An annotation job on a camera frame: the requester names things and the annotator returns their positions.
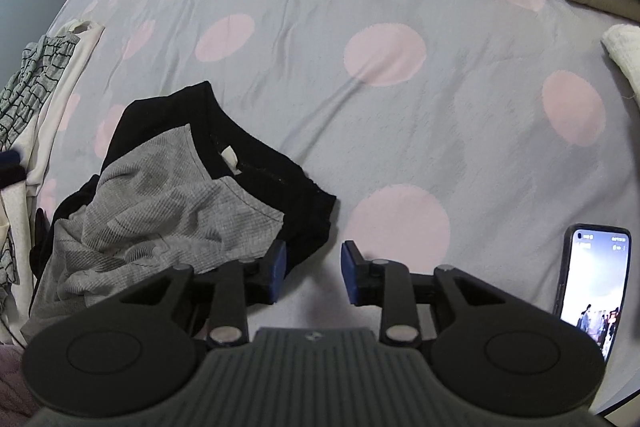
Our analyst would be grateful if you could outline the black smartphone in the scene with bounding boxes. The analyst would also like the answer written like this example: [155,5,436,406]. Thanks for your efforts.
[552,224,632,364]

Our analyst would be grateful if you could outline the white knit cloth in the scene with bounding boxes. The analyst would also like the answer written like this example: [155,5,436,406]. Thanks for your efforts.
[601,24,640,98]

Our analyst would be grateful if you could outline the grey pink-dotted bed sheet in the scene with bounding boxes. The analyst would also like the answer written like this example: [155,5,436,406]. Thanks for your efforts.
[30,0,640,408]

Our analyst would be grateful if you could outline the cream garment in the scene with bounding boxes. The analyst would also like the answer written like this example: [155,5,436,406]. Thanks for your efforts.
[0,19,106,348]

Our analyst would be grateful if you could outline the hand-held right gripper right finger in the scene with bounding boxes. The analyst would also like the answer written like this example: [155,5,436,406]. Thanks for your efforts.
[340,241,518,350]

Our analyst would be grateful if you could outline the grey and black shirt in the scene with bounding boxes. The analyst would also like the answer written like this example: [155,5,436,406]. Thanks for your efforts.
[20,81,337,343]

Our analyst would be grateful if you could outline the grey plaid garment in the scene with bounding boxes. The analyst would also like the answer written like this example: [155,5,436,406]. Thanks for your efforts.
[0,34,81,288]

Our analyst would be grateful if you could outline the pale pink cloth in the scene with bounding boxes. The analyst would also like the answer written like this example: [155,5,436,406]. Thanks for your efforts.
[0,344,36,427]

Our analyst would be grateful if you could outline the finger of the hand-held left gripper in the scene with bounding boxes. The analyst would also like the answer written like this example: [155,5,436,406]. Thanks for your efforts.
[0,150,27,186]

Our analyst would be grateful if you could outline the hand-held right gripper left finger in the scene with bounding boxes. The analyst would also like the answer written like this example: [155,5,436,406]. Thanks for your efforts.
[120,239,288,350]

